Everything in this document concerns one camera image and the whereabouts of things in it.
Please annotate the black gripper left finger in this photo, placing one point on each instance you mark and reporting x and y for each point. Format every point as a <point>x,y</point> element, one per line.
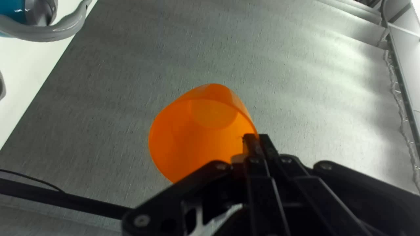
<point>252,157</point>

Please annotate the large teal pot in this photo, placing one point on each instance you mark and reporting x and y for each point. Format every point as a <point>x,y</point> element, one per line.
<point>26,11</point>

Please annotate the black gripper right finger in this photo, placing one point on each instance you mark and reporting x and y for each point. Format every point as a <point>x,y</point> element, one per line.
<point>273,161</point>

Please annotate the orange plastic cup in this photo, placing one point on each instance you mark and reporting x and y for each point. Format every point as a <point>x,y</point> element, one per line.
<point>197,131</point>

